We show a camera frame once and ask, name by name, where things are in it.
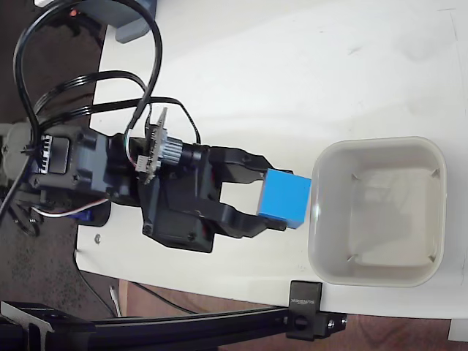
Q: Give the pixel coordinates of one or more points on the white square plastic bin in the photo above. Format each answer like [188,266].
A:
[380,212]

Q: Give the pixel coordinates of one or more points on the gray plastic stand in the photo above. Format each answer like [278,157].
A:
[128,31]

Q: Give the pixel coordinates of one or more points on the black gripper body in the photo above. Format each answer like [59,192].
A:
[183,212]

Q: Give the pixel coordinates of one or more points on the blue cube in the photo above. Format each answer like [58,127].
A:
[283,199]

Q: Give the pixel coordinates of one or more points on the black tripod with orange dot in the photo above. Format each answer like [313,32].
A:
[73,14]

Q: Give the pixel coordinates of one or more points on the small metal nut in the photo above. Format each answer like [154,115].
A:
[98,238]

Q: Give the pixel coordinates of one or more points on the black table clamp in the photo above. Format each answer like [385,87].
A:
[305,311]

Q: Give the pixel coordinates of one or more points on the black metal bar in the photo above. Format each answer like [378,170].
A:
[164,329]

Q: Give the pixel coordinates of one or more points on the black six-joint robot arm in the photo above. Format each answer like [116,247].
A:
[80,164]

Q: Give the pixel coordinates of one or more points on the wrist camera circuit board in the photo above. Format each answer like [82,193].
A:
[161,146]

